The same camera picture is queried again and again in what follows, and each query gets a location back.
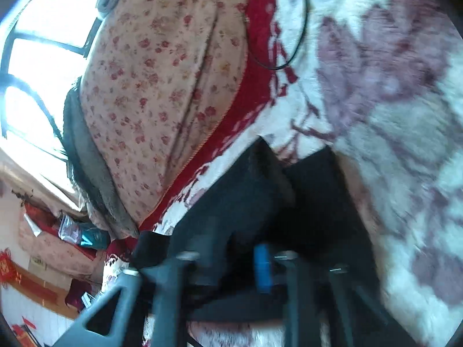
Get grey fleece garment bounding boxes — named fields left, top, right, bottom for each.
left=63, top=0, right=139, bottom=239

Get floral pink quilt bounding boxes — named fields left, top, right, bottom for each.
left=80, top=0, right=247, bottom=223

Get thin black wire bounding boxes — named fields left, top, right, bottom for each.
left=243, top=0, right=310, bottom=71

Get red white floral blanket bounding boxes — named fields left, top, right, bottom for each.
left=100, top=0, right=463, bottom=347

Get black knit pants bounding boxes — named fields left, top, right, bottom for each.
left=131, top=139, right=380, bottom=323

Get teal plastic bag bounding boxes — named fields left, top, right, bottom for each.
left=58, top=215, right=111, bottom=250

